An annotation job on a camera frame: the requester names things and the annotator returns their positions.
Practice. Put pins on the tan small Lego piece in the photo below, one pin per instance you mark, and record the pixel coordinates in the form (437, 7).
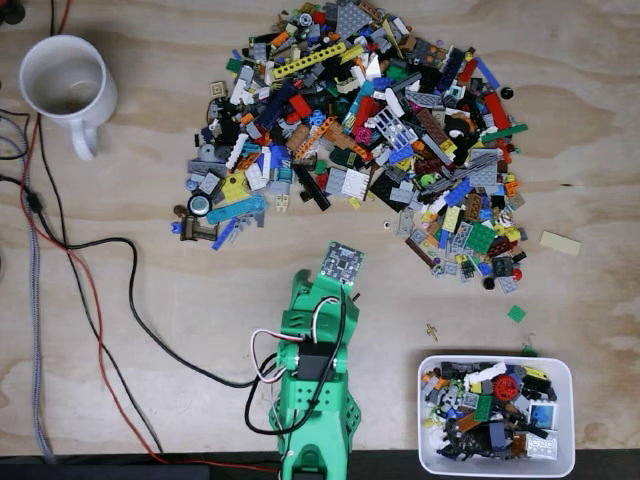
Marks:
(282, 201)

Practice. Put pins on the blue thin Lego bar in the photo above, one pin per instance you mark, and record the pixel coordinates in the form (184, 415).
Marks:
(226, 235)

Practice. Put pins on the cyan long Lego plate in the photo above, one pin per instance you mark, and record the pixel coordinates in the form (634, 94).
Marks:
(236, 211)

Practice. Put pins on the black long Lego piece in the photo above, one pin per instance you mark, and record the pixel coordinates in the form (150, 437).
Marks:
(312, 186)

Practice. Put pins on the light grey Lego plate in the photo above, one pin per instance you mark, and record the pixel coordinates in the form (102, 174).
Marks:
(348, 182)

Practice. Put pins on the brown long Lego plate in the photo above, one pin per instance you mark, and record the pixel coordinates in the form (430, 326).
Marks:
(419, 252)

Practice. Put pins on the dark brown Lego piece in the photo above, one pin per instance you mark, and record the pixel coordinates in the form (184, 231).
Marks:
(196, 229)

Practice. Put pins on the yellow Lego piece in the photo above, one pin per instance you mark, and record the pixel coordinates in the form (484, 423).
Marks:
(234, 186)

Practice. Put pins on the small gold Lego piece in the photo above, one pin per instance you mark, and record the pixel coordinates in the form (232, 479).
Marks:
(432, 331)

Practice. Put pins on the black Lego plate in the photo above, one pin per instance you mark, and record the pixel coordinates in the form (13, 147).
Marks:
(387, 189)

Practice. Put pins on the round black Lego wheel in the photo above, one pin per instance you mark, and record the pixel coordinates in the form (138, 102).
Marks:
(199, 204)

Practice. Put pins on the small blue Lego clip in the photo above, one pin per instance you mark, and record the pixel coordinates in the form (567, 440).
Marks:
(175, 227)

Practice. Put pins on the orange Lego technic beam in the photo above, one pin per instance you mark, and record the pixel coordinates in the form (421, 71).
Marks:
(312, 136)

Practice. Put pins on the grey Lego dome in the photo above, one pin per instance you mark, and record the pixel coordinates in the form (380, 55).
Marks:
(206, 152)

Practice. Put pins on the black round Lego piece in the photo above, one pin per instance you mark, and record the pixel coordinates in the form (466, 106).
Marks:
(507, 93)
(488, 283)

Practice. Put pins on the green square Lego plate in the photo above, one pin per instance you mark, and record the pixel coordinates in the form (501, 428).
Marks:
(481, 236)

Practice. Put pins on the short red Lego brick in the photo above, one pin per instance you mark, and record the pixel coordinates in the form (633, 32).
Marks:
(299, 106)

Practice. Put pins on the grey small Lego plate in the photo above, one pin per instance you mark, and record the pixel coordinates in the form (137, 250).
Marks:
(507, 284)

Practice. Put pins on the small green Lego plate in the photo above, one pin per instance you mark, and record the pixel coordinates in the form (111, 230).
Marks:
(516, 313)

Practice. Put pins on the red round Lego piece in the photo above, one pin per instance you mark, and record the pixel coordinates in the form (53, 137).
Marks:
(516, 273)

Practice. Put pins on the red Lego gear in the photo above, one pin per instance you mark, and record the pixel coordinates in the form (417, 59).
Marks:
(506, 387)

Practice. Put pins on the tan square Lego tile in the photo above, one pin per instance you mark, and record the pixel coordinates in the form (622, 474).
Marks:
(217, 90)

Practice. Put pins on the small green Lego piece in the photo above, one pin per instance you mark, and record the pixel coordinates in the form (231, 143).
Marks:
(529, 351)

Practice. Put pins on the yellow Lego technic beam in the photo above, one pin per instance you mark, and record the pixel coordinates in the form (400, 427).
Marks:
(310, 61)

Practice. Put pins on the green long Lego plate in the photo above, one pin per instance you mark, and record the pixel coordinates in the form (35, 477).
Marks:
(505, 132)

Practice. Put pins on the tan Lego plate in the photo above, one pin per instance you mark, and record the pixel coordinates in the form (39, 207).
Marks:
(561, 243)

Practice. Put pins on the long red Lego brick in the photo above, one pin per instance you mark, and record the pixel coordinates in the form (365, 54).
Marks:
(497, 111)

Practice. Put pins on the blue printed Lego tile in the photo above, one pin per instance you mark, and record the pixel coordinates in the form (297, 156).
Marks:
(542, 416)

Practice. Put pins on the white plastic bin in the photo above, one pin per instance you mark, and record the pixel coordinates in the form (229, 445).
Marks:
(562, 400)

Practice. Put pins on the white Lego plate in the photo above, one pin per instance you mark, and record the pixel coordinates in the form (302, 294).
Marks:
(541, 445)

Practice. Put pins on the grey Lego wedge plate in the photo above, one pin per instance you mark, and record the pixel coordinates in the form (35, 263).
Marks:
(354, 17)

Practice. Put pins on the blue long Lego plate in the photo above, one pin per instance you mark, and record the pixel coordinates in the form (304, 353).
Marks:
(486, 72)

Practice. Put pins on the white ceramic mug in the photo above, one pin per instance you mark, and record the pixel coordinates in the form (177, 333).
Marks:
(62, 80)

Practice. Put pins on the black object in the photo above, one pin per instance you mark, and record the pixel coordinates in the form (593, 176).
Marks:
(9, 10)

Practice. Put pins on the camera circuit board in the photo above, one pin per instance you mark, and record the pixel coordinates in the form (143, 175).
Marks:
(341, 262)

